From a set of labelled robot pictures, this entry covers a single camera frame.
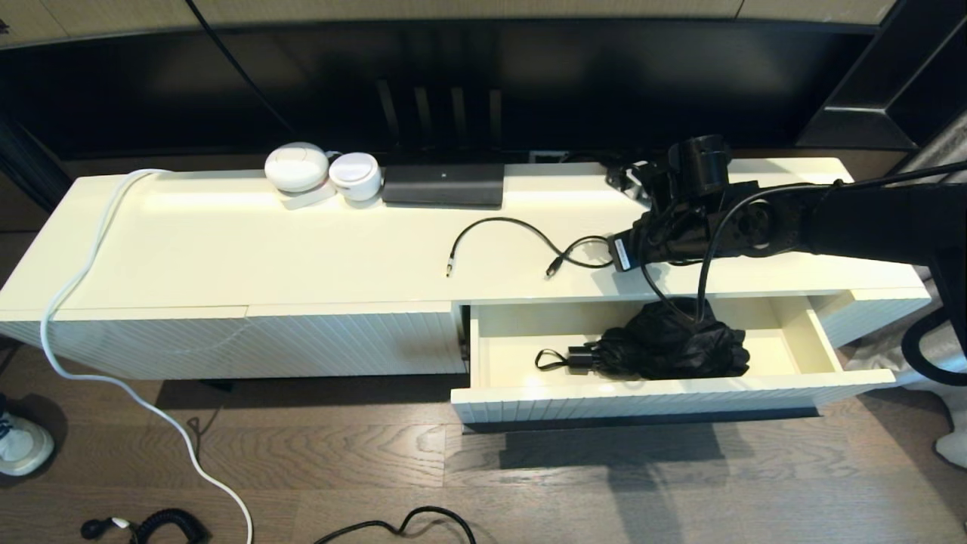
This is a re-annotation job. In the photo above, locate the short black cable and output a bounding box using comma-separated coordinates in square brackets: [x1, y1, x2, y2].
[446, 217, 616, 279]

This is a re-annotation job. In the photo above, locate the black umbrella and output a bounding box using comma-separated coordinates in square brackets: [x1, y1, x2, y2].
[535, 297, 751, 381]

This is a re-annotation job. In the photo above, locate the white fluted drawer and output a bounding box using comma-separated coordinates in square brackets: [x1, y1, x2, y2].
[450, 293, 898, 426]

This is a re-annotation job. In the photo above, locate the white TV cabinet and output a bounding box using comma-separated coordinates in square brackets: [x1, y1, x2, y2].
[0, 156, 934, 381]

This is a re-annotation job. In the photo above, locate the black television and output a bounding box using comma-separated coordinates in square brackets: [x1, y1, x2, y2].
[0, 19, 886, 163]

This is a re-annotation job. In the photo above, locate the black router with antennas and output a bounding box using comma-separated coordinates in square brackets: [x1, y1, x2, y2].
[376, 79, 505, 209]

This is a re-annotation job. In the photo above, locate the grey curtain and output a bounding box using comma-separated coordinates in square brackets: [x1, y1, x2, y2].
[846, 113, 967, 469]

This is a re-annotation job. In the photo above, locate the small white round device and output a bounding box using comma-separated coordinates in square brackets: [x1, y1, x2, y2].
[329, 153, 383, 202]

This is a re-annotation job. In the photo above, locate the black shelf unit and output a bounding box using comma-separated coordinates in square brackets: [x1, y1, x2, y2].
[0, 117, 76, 216]
[793, 0, 967, 150]

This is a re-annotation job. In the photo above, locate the white flat device base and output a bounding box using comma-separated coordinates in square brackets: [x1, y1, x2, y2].
[278, 185, 337, 211]

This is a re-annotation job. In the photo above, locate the large white dome device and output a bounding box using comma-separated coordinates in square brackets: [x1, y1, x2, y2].
[264, 142, 331, 194]

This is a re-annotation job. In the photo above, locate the white sneaker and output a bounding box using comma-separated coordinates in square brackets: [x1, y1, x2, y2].
[0, 393, 55, 477]

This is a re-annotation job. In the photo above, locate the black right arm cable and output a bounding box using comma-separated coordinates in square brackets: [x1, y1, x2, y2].
[638, 161, 967, 388]

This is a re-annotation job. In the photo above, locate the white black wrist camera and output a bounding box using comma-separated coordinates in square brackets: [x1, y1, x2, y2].
[607, 160, 657, 203]

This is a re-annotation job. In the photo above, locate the long black floor cable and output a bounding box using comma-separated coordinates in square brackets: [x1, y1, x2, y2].
[314, 506, 477, 544]

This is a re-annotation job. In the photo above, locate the thin black hanging cable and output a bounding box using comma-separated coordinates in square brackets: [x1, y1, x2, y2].
[185, 0, 299, 137]

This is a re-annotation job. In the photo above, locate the white power cable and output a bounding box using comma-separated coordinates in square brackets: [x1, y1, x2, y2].
[40, 169, 254, 544]

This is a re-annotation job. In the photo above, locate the black coiled cable with plug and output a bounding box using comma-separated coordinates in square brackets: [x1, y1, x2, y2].
[81, 509, 211, 544]

